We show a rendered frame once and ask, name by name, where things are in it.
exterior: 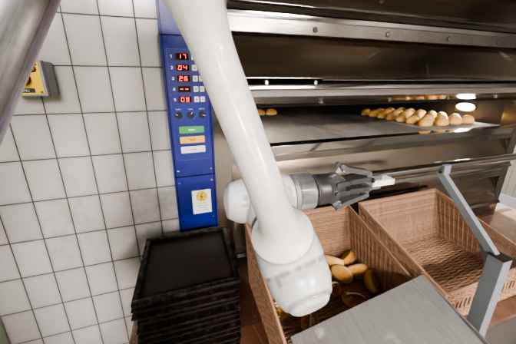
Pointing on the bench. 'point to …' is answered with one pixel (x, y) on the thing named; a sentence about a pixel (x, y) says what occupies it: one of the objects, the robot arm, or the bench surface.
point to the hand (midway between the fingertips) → (379, 180)
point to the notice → (201, 201)
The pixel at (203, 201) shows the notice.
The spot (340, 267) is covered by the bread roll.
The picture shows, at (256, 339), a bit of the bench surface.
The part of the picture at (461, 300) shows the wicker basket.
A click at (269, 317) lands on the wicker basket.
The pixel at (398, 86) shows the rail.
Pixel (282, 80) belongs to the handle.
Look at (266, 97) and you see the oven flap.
